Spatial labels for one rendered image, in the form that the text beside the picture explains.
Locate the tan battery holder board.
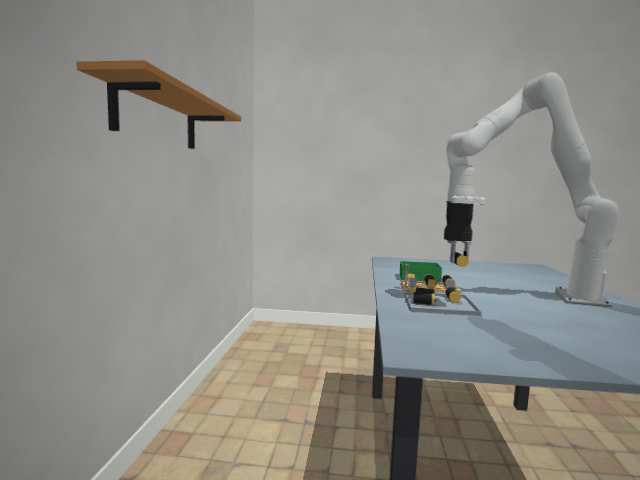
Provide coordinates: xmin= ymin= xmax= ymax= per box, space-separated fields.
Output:
xmin=401 ymin=264 xmax=461 ymax=293

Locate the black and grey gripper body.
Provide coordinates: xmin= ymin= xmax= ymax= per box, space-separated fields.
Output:
xmin=444 ymin=185 xmax=485 ymax=241

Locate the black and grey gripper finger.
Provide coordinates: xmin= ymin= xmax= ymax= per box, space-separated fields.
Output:
xmin=461 ymin=241 xmax=471 ymax=258
xmin=447 ymin=240 xmax=456 ymax=263

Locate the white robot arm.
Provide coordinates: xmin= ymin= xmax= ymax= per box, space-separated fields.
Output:
xmin=447 ymin=72 xmax=619 ymax=301

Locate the green open box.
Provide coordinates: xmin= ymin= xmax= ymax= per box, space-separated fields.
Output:
xmin=399 ymin=261 xmax=442 ymax=283

